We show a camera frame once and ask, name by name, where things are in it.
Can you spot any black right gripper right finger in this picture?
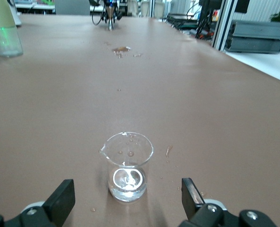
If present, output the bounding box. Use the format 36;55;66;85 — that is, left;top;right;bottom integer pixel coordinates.
181;177;280;227

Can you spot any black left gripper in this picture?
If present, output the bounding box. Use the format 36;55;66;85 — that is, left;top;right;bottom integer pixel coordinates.
102;0;124;24

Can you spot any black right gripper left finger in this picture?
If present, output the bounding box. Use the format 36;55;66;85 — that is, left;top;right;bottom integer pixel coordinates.
0;179;76;227

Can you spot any steel double jigger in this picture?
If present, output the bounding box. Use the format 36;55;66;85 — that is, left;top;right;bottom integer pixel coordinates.
106;6;116;31

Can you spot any small clear glass beaker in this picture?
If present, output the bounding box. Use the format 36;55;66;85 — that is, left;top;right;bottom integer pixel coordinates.
99;131;154;203

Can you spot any brown liquid spill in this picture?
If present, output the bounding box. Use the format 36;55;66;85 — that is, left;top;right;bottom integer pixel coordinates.
104;41;143;59

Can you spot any grey panel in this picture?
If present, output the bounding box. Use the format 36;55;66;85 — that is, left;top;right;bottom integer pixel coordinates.
55;0;91;16

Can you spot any brown table mat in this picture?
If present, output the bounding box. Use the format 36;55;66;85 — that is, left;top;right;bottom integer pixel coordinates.
0;13;280;227

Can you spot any green-sleeved bottle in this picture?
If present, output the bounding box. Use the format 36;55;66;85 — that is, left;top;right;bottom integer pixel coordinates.
0;0;24;58

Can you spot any black monitor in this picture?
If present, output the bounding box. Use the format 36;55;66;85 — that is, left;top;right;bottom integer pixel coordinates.
234;0;250;14

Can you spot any grey metal profile stack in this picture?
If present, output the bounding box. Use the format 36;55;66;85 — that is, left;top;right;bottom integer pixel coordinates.
224;20;280;55

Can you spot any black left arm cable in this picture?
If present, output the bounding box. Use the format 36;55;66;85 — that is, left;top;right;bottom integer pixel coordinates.
91;0;107;26

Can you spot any aluminium frame post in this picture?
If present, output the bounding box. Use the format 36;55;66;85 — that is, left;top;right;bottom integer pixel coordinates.
212;0;238;52

